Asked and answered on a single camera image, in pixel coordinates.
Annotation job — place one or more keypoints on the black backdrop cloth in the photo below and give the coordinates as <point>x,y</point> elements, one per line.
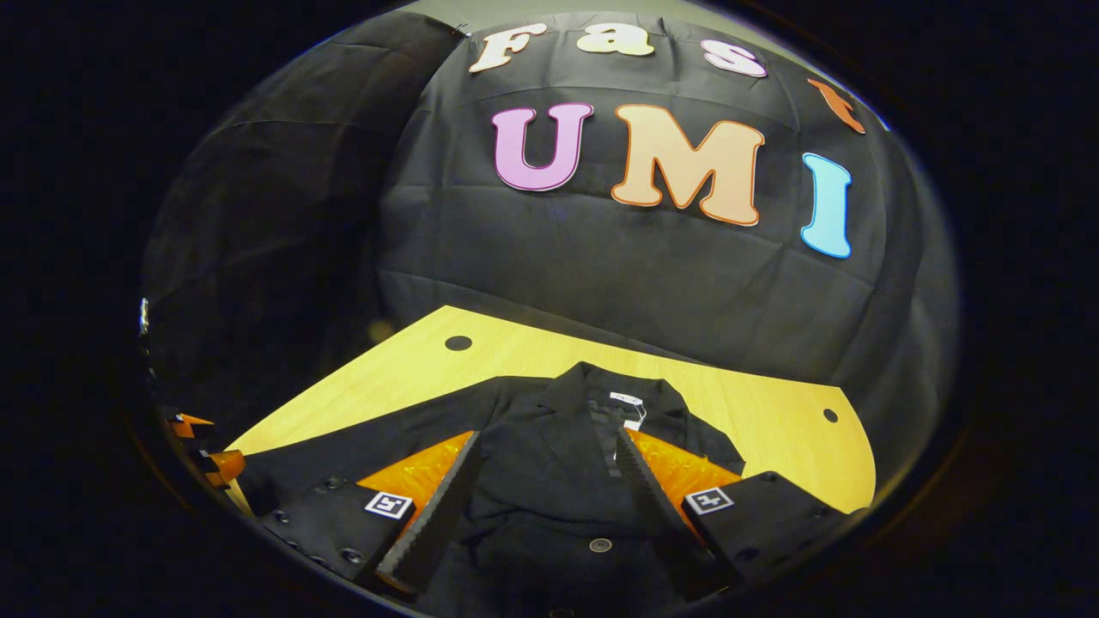
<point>601,275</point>

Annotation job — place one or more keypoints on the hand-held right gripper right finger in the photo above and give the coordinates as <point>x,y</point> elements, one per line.
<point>648,502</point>

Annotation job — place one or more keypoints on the black buttoned jacket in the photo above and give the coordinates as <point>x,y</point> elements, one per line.
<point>549,481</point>

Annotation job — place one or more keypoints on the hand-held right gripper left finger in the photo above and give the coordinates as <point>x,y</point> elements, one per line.
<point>438,515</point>

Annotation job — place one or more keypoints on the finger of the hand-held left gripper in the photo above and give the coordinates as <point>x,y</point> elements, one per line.
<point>227,465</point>
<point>187,425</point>

